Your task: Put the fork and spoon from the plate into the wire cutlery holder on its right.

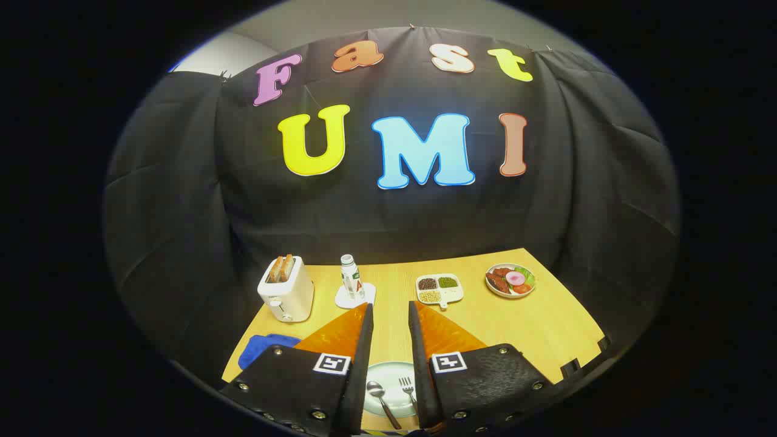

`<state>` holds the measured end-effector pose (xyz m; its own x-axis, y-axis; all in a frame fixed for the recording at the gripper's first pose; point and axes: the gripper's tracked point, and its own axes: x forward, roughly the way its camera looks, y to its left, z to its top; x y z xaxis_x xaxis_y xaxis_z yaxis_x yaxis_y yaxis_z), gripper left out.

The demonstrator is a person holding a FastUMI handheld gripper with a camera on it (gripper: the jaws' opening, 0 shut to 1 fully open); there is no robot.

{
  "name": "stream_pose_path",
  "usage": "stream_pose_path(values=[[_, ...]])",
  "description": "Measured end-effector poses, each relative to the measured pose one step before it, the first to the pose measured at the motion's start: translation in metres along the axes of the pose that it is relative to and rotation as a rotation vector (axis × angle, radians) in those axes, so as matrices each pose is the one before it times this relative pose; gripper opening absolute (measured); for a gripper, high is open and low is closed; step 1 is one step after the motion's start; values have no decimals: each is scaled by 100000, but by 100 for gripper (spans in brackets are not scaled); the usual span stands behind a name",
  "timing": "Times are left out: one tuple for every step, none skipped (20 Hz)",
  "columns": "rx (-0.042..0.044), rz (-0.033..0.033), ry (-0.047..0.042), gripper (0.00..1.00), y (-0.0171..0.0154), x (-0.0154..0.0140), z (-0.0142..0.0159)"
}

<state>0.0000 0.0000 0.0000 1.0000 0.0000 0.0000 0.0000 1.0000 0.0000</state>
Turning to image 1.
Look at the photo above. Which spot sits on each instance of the blue cloth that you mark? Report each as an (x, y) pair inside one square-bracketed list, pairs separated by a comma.
[(261, 349)]

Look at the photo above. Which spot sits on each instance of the brown toast slice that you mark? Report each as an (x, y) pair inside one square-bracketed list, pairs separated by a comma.
[(287, 267), (275, 269)]

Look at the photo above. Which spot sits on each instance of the pale green plate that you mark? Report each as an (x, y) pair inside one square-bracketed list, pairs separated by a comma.
[(391, 371)]

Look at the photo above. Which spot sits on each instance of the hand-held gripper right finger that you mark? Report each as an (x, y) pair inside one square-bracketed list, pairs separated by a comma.
[(417, 352)]

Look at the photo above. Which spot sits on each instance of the white milk bottle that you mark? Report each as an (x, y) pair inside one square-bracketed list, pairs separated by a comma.
[(352, 280)]

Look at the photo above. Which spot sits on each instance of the white toaster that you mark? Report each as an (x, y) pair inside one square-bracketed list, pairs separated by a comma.
[(288, 297)]

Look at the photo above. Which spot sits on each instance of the white square coaster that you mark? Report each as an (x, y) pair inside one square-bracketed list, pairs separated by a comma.
[(366, 296)]

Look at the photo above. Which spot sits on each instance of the black table clamp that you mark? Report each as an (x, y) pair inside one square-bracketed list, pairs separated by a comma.
[(603, 343), (570, 367)]

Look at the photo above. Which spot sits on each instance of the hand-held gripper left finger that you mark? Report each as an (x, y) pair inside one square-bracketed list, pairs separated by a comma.
[(362, 352)]

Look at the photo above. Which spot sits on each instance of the white plate of food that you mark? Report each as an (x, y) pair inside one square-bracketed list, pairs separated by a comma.
[(510, 281)]

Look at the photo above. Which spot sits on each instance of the white divided dish with beans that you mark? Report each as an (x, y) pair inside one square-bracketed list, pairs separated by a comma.
[(438, 289)]

